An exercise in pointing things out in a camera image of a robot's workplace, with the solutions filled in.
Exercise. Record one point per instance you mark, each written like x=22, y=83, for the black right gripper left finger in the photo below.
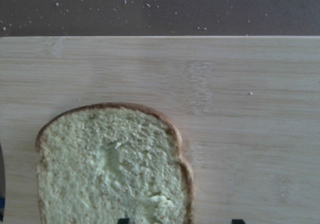
x=123, y=221

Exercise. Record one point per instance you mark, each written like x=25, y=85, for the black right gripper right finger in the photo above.
x=237, y=221

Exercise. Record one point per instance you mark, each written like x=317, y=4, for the bread slice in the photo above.
x=106, y=162

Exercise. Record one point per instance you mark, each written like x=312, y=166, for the wooden cutting board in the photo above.
x=247, y=108

